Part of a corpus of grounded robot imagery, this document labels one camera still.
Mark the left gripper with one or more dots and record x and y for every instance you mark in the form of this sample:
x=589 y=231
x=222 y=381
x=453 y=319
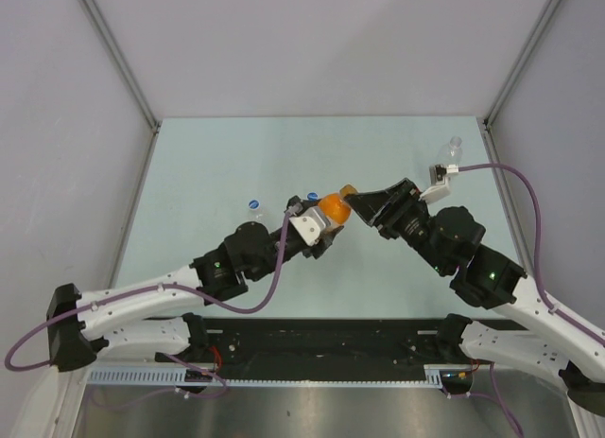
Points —
x=326 y=239

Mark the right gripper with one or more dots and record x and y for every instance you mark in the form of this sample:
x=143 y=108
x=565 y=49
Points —
x=391 y=205

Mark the orange bottle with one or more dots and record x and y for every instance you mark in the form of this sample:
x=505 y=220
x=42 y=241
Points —
x=335 y=209

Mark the clear plastic bottle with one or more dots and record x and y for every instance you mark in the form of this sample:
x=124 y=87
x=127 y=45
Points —
x=451 y=152

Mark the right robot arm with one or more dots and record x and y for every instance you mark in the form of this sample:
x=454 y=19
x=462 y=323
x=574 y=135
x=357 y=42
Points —
x=450 y=242

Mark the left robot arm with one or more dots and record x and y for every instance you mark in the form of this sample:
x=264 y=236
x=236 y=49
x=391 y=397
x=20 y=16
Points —
x=128 y=322

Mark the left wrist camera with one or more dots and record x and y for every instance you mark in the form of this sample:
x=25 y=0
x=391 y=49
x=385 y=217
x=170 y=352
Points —
x=311 y=224

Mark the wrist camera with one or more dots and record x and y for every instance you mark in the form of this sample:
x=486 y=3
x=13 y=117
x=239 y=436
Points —
x=441 y=176
x=311 y=224

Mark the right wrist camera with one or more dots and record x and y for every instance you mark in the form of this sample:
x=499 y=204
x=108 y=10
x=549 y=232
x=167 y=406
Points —
x=441 y=176

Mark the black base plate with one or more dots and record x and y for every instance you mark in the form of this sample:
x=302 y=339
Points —
x=246 y=344

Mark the slotted cable duct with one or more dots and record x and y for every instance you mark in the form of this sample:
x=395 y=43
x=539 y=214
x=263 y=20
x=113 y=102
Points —
x=177 y=376

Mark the right aluminium frame post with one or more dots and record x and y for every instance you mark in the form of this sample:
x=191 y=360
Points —
x=529 y=48

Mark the aluminium frame post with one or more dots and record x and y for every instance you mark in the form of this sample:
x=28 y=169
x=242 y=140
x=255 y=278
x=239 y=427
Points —
x=104 y=32
x=529 y=48

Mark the left aluminium frame post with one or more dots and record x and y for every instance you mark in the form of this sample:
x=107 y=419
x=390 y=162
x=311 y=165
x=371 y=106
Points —
x=104 y=32

